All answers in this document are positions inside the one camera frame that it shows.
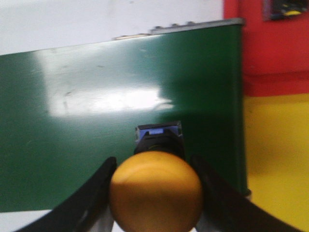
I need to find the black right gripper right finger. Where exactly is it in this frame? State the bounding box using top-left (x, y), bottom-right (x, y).
top-left (191, 155), bottom-right (300, 232)

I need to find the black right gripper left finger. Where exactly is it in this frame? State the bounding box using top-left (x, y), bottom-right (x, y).
top-left (17, 157), bottom-right (117, 232)

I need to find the yellow mushroom push button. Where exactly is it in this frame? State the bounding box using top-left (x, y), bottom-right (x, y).
top-left (109, 121), bottom-right (203, 232)

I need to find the red mushroom push button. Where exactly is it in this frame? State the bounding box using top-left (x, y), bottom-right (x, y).
top-left (262, 0), bottom-right (309, 21)

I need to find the yellow plastic tray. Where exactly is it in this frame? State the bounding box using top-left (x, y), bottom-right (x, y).
top-left (244, 94), bottom-right (309, 232)

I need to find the green conveyor belt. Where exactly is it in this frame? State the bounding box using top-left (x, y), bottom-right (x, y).
top-left (0, 20), bottom-right (247, 212)

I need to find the red plastic tray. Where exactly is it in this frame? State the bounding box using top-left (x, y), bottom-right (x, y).
top-left (223, 0), bottom-right (309, 97)

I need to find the aluminium conveyor side rail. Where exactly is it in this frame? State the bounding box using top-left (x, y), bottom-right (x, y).
top-left (113, 17), bottom-right (245, 41)

